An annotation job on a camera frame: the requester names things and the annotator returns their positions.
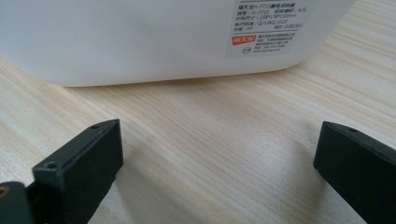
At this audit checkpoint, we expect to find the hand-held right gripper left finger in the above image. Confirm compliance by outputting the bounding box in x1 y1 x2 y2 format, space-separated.
27 119 124 224

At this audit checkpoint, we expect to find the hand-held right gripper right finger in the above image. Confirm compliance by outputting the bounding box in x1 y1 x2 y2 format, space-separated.
313 120 396 224

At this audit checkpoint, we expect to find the white plastic storage box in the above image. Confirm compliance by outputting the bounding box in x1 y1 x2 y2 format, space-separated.
0 0 357 88

